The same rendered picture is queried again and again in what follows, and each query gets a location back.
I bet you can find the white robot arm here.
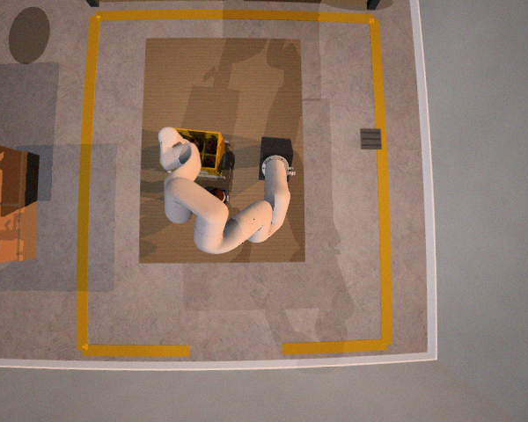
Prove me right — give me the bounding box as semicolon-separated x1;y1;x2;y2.
158;127;295;254

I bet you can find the brown glass bottle with cream label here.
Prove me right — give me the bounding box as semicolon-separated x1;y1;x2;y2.
210;188;225;202

